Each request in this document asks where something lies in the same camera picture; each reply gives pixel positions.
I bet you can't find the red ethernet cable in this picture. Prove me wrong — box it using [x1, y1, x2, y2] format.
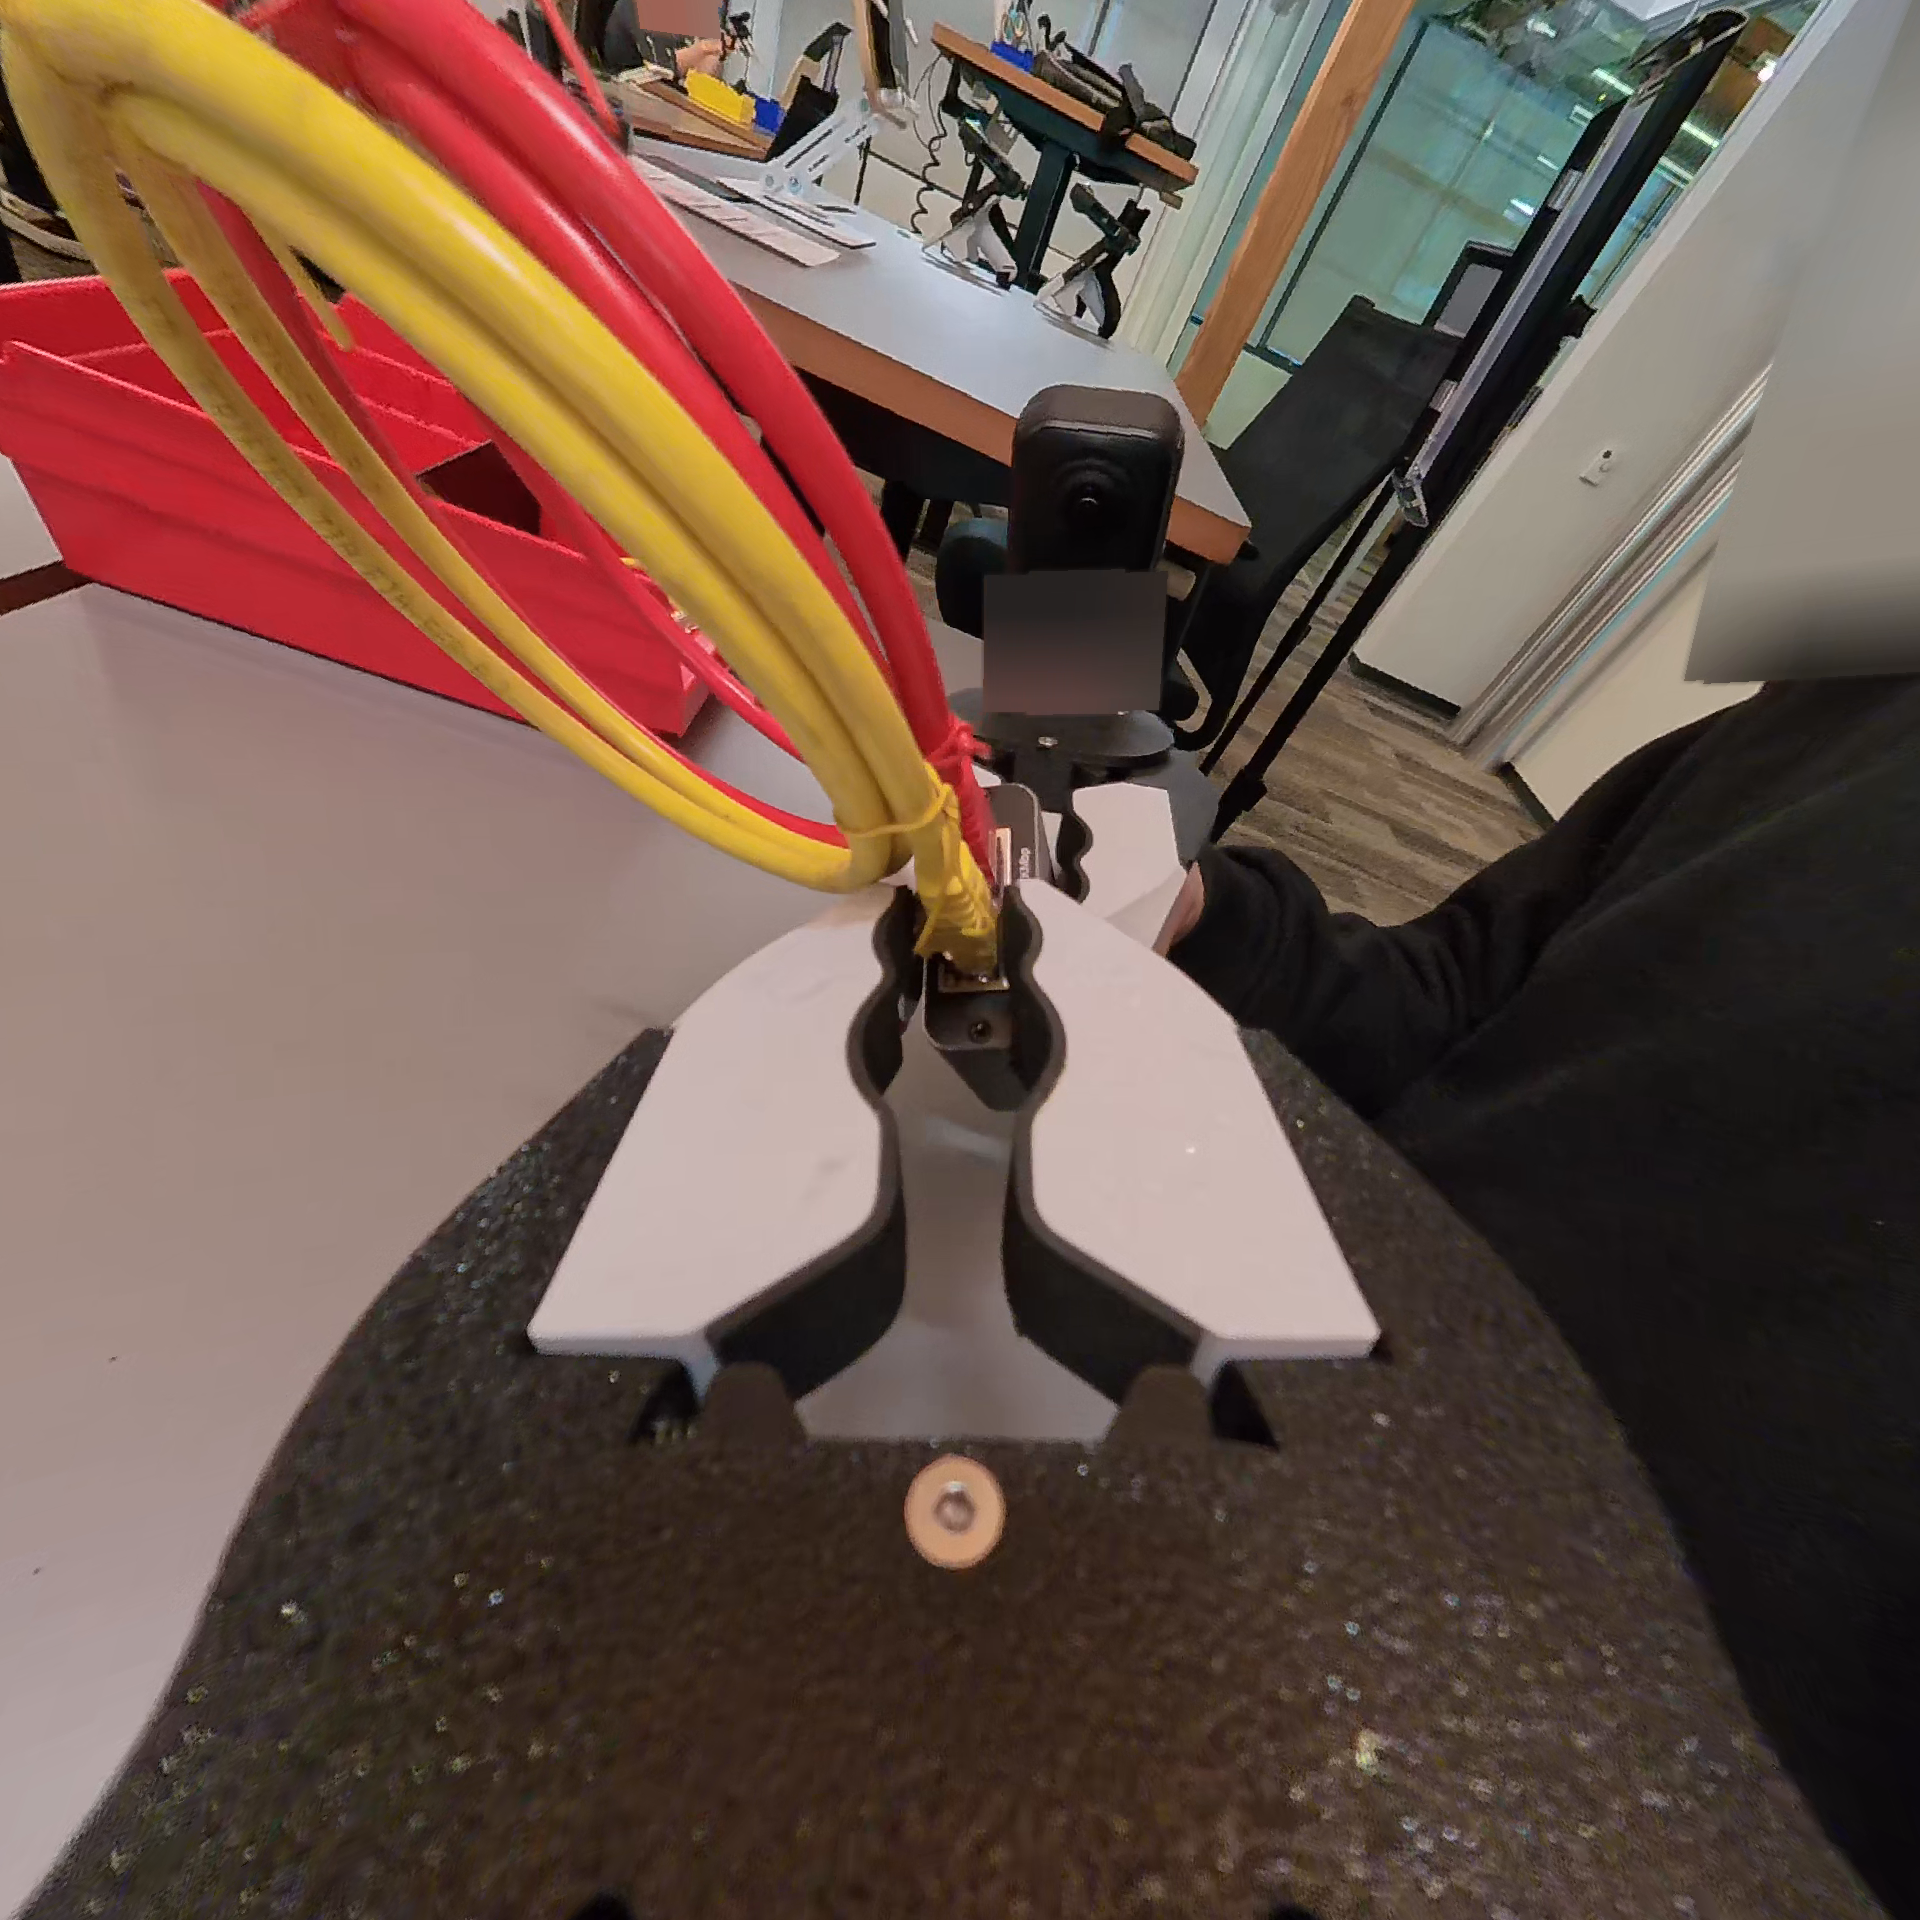
[193, 0, 999, 904]

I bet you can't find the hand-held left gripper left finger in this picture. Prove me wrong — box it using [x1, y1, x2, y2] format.
[525, 884, 911, 1395]

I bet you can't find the red plastic bin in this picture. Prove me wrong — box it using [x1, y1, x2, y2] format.
[0, 268, 720, 741]

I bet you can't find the yellow ethernet cable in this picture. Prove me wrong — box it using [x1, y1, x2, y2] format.
[0, 0, 1000, 980]

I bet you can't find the black bin divider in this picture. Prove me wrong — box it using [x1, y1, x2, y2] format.
[414, 439, 549, 538]

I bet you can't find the person's right forearm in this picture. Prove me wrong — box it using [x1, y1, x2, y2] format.
[1183, 840, 1501, 1120]

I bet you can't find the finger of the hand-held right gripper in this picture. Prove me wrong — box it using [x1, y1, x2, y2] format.
[1049, 787, 1193, 952]

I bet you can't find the black office chair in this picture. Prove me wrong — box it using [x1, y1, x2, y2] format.
[1190, 293, 1470, 752]

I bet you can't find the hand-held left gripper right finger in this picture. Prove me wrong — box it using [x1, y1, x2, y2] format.
[999, 884, 1385, 1401]

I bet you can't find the standing desk with tools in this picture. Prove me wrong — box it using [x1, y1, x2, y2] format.
[927, 19, 1202, 330]

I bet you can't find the person's black sweatshirt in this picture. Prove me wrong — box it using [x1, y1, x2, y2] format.
[1351, 674, 1920, 1920]

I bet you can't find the black tripod stand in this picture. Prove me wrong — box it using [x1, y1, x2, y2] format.
[1199, 7, 1753, 845]

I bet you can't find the black port adapter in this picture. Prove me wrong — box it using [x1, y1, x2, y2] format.
[918, 780, 1062, 1115]

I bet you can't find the wooden post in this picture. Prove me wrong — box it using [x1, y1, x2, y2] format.
[1174, 0, 1422, 425]

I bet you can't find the grey wood-edged desk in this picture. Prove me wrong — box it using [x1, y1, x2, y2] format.
[608, 135, 1256, 569]

